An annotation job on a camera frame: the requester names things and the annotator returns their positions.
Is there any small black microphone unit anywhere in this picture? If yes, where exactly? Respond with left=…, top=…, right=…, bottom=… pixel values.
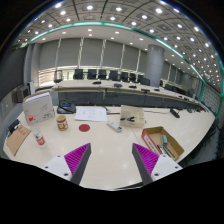
left=169, top=107, right=181, bottom=119

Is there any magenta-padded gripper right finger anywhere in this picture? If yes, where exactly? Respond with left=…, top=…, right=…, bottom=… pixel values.
left=131, top=142, right=184, bottom=186

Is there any small white open box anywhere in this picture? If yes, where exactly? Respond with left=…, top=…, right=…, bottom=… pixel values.
left=119, top=104, right=146, bottom=129

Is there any black pen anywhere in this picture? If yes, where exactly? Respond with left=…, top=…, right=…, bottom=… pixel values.
left=104, top=106, right=120, bottom=115

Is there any white power strip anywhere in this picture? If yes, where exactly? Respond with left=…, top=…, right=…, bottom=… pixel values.
left=106, top=120, right=123, bottom=133

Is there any group of ceiling lights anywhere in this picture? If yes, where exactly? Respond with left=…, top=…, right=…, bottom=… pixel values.
left=18, top=0, right=224, bottom=88

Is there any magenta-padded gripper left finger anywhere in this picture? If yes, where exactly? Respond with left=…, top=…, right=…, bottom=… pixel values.
left=42, top=142, right=92, bottom=186

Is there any black power adapter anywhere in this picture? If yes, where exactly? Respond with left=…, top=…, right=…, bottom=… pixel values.
left=6, top=118, right=22, bottom=134

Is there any open brown cardboard box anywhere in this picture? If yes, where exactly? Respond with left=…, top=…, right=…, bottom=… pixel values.
left=141, top=125, right=185, bottom=162

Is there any small black tool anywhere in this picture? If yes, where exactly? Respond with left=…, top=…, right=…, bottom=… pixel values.
left=120, top=115, right=136, bottom=122

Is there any white copy paper box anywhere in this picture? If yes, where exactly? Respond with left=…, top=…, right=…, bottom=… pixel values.
left=22, top=90, right=56, bottom=127

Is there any flat round red coaster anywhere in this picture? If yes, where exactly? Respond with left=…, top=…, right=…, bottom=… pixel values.
left=78, top=123, right=91, bottom=133

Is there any red floral ceramic mug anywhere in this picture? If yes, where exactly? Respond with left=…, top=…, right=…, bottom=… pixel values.
left=55, top=114, right=69, bottom=132

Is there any group of black office chairs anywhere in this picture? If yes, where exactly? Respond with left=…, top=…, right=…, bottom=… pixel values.
left=53, top=68, right=188, bottom=96

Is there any long curved conference desk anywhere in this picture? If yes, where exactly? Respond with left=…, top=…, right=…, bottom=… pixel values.
left=53, top=79, right=208, bottom=111

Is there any brown paper envelope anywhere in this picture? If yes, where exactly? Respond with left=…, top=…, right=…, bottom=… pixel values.
left=5, top=124, right=32, bottom=157

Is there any old grey monitor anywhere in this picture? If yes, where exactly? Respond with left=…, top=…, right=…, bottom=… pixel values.
left=14, top=84, right=31, bottom=104

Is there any white printed paper sheet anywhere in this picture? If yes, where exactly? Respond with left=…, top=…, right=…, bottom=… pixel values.
left=74, top=105, right=108, bottom=123

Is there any clear red-capped water bottle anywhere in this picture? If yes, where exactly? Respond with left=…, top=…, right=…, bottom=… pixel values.
left=27, top=115, right=48, bottom=149

